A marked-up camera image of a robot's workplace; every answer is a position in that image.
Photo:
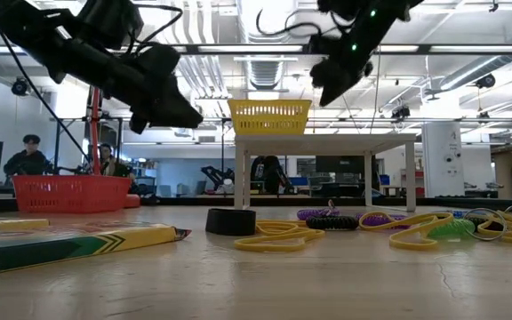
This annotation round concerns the beige column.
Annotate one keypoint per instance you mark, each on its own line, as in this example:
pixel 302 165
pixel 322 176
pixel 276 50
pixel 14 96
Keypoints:
pixel 504 178

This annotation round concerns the black round disc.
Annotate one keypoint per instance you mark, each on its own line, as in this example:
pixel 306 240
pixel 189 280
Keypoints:
pixel 230 222

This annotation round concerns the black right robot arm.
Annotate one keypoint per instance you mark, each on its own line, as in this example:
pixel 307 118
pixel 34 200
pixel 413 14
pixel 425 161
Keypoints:
pixel 389 11

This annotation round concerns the red desk lamp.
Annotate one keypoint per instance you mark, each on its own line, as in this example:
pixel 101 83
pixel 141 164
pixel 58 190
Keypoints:
pixel 95 146

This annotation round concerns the white perforated metal shelf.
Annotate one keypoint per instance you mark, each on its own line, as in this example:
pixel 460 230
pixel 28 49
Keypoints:
pixel 322 144

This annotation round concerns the yellow plastic basket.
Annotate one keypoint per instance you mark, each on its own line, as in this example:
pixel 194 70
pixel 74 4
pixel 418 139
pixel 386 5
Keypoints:
pixel 269 103

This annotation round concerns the person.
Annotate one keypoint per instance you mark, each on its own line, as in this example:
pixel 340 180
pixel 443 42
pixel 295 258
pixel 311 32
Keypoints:
pixel 27 162
pixel 109 166

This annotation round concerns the black overhead rig beam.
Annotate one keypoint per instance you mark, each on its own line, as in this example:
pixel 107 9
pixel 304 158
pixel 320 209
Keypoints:
pixel 422 49

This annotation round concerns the black background robot arm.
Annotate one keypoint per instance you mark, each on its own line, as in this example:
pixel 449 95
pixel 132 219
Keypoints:
pixel 271 173
pixel 216 175

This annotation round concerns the black metal stand frame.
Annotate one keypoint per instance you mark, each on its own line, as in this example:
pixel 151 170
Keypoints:
pixel 57 155

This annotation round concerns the yellow green crayon box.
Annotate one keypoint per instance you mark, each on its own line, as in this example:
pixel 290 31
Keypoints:
pixel 82 249
pixel 11 224

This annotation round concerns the black ceiling spotlight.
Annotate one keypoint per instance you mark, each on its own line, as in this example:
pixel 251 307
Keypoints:
pixel 400 112
pixel 486 81
pixel 19 86

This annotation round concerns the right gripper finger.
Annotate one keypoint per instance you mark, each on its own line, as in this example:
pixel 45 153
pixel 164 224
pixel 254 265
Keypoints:
pixel 328 94
pixel 344 85

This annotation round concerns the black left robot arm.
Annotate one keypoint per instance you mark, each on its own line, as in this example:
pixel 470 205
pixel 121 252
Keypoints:
pixel 60 49

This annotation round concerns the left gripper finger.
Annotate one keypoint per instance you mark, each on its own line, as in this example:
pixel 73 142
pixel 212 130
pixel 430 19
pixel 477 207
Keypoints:
pixel 178 101
pixel 171 119

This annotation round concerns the black aluminium table frame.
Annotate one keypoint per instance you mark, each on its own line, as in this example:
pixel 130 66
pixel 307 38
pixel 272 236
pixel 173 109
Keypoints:
pixel 482 204

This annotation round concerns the red plastic basket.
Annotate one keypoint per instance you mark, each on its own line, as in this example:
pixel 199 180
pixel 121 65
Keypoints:
pixel 71 180

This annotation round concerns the white pillar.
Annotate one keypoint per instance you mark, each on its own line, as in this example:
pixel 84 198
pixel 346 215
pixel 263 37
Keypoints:
pixel 442 151

